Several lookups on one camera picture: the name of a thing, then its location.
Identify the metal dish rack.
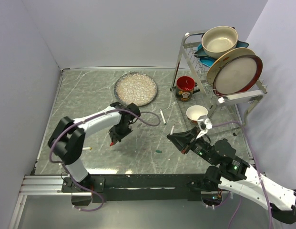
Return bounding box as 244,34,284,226
170,30,267,136

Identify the small white cup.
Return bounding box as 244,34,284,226
186,105,208,124

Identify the speckled round plate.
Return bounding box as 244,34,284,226
114,72,158,107

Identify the blue dish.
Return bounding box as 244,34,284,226
194,41,249,67

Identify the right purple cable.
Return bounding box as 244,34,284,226
211,121,274,229

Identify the red skull mug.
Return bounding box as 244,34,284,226
175,76,200,102

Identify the large beige bowl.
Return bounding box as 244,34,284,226
201,26,238,59

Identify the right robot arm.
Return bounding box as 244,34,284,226
167,127,296,224

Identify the red rimmed plate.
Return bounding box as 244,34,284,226
213,55,263,96

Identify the white pen red tip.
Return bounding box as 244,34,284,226
170,125,175,135

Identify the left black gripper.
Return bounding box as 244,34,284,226
108,123,133,144

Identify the white pen green tip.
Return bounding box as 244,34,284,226
160,109,167,125

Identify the black base beam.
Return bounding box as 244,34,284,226
61,174,229,206

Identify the beige dinner plate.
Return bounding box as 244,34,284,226
206,47,255,85

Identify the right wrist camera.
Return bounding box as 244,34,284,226
196,115,213,139

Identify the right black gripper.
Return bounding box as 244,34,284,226
166,125,217,165

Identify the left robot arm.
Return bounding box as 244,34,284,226
48,102,141,192

